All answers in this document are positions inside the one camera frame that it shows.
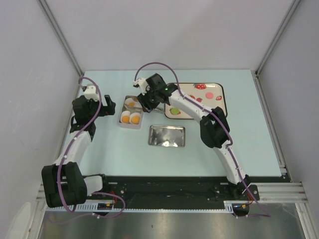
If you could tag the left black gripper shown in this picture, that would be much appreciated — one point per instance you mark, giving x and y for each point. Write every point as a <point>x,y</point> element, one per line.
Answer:
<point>108,110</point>

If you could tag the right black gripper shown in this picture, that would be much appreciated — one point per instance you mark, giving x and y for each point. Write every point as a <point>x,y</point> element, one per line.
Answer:
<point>146,105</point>

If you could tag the orange sandwich cookie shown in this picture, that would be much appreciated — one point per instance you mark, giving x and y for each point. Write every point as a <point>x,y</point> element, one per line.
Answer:
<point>135,119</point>

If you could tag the yellow round waffle cookie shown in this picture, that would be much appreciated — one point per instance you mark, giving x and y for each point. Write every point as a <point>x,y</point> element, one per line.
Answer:
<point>125,119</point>

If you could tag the green round cookie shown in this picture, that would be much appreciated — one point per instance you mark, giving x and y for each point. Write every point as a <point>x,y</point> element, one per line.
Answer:
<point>174,111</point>

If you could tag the metal tongs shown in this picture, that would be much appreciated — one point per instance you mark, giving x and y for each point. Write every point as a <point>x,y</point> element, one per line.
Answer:
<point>138,107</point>

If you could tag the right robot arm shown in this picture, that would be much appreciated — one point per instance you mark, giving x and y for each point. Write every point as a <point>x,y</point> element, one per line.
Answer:
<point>214,128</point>

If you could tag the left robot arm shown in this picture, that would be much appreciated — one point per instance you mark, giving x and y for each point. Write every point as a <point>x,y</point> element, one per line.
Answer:
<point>76,187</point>

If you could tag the white paper cup near right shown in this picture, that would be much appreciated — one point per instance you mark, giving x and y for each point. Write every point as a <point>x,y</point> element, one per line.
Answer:
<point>135,114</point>

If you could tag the white paper cup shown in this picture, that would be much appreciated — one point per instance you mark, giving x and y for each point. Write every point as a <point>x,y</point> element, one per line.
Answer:
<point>129,100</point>
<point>125,113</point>
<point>135,114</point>

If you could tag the white paper cup far left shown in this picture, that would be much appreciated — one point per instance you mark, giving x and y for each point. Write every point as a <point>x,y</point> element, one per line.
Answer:
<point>129,100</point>

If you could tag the white paper cup near left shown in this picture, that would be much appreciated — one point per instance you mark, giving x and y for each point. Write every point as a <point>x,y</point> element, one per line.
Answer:
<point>125,113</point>

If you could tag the white rectangular tin box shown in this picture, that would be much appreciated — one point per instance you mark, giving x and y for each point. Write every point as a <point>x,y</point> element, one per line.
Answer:
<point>131,113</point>

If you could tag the silver tin lid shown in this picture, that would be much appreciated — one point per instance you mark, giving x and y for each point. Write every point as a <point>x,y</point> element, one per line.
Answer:
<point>167,136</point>

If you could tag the pink round cookie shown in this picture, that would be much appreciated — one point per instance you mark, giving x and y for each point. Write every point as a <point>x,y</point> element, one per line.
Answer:
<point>209,95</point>

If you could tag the strawberry print tray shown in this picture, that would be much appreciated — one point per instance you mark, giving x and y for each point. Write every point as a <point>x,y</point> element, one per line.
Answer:
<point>197,92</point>

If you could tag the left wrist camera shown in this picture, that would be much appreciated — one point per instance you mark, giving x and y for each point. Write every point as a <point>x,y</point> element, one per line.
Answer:
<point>91,93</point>

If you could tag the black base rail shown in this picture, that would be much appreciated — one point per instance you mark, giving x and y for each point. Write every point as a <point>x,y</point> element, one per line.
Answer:
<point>170,192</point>

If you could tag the white cable duct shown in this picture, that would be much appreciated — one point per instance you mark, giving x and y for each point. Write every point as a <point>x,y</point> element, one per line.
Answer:
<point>105,207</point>

